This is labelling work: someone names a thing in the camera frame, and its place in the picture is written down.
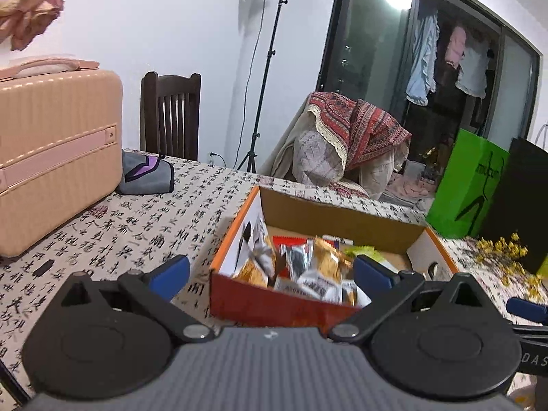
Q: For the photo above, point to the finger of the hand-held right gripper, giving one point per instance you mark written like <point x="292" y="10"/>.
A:
<point x="528" y="309"/>

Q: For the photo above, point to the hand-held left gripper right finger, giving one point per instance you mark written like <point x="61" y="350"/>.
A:
<point x="372" y="274"/>

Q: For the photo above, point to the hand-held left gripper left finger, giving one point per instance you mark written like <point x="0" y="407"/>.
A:
<point x="171" y="272"/>

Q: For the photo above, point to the pile of snack packets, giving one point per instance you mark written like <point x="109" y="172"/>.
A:
<point x="325" y="261"/>

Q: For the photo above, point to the orange cardboard box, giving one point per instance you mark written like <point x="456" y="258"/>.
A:
<point x="325" y="218"/>

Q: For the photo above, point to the light green carton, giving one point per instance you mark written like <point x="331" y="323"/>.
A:
<point x="543" y="267"/>

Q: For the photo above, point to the yellow flower branch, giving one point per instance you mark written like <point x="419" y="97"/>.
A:
<point x="509" y="248"/>

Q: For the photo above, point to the pink crumpled cloth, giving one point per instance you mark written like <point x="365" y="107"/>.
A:
<point x="409" y="188"/>

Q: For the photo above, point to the grey purple cloth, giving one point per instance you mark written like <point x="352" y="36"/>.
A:
<point x="145" y="182"/>

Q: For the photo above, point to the black paper bag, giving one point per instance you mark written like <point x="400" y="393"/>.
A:
<point x="522" y="197"/>

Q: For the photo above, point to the green paper bag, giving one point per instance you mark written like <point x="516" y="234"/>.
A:
<point x="462" y="188"/>

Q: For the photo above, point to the armchair with patterned blankets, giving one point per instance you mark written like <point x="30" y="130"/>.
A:
<point x="317" y="154"/>

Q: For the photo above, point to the red patterned blanket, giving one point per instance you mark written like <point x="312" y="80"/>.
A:
<point x="368" y="132"/>

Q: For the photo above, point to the pink hard-shell suitcase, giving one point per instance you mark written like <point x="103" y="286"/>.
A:
<point x="55" y="137"/>

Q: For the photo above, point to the dark wooden chair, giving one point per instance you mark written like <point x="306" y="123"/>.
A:
<point x="171" y="83"/>

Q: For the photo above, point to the light blue hanging shirt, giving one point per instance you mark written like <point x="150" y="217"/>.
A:
<point x="421" y="60"/>

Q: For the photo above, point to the dark framed sliding glass door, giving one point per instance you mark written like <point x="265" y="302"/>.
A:
<point x="368" y="51"/>

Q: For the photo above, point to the white hanging garment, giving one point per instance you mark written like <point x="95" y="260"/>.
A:
<point x="473" y="68"/>

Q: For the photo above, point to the pink hanging garment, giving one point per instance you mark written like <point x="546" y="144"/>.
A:
<point x="455" y="47"/>

